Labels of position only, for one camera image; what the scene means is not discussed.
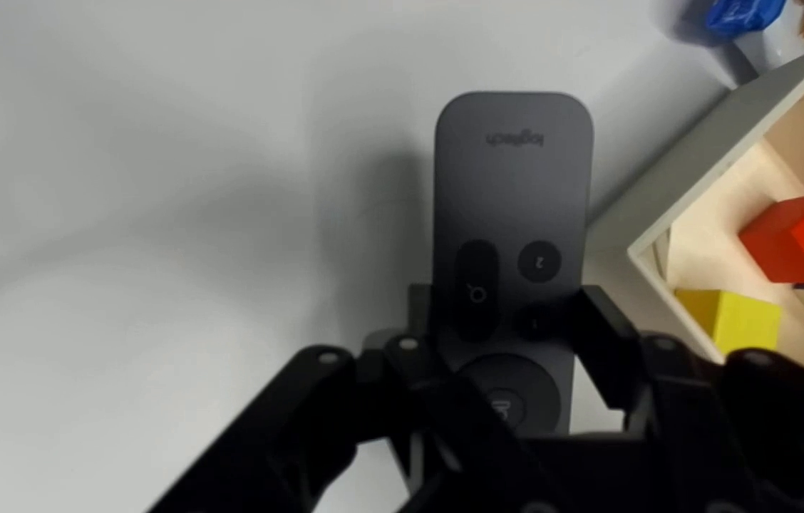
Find grey remote control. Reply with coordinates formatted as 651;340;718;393
433;88;599;438

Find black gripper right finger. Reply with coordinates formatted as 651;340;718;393
561;282;648;413

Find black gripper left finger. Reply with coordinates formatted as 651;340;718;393
406;282;444;373

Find yellow cube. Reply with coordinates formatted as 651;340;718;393
674;287;788;360

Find blue flat item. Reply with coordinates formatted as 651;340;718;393
671;0;790;45

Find red cube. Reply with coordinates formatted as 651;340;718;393
738;189;804;287

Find open wooden box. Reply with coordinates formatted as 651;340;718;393
581;34;804;393

